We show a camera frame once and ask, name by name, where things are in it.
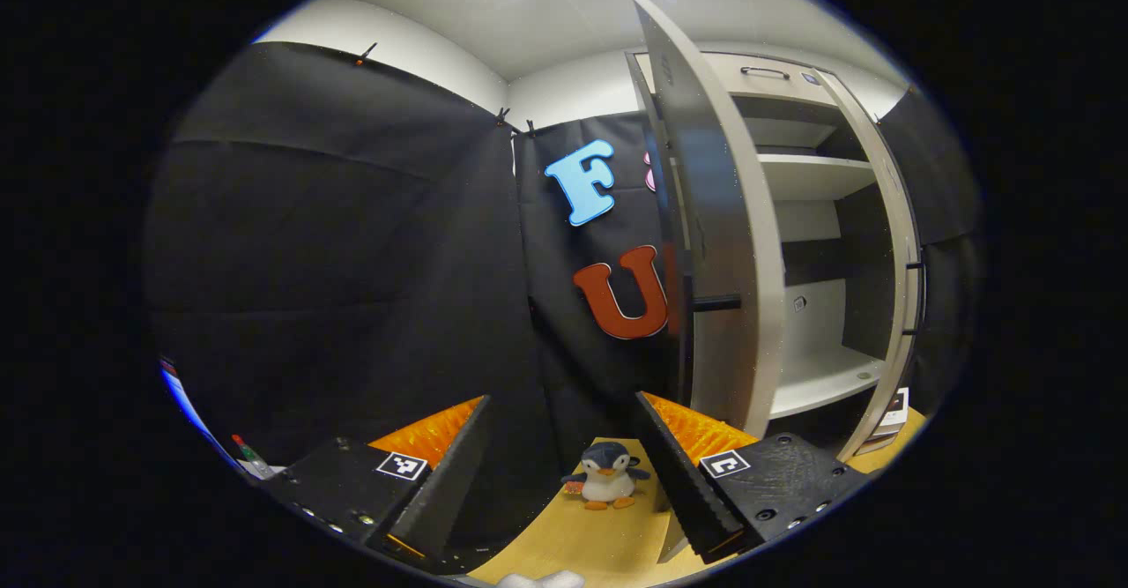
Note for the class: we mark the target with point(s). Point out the white book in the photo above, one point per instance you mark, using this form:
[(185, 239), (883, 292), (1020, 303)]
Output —
[(892, 412)]

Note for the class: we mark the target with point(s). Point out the penguin plush toy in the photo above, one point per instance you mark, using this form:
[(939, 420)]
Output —
[(606, 475)]

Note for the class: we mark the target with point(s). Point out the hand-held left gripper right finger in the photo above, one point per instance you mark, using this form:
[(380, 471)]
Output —
[(674, 473)]

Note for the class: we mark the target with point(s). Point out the grey cabinet drawer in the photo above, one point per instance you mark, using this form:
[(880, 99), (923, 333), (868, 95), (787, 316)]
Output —
[(758, 85)]

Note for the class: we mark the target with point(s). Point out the red tipped pen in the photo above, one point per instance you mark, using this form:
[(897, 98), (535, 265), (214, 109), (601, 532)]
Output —
[(249, 456)]

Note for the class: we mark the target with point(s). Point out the grey cabinet door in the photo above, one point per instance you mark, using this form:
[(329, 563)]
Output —
[(899, 218), (723, 218)]

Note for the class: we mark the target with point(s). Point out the grey cabinet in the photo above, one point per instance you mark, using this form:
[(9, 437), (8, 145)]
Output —
[(815, 178)]

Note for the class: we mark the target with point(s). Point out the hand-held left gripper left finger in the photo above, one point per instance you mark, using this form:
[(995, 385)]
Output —
[(449, 491)]

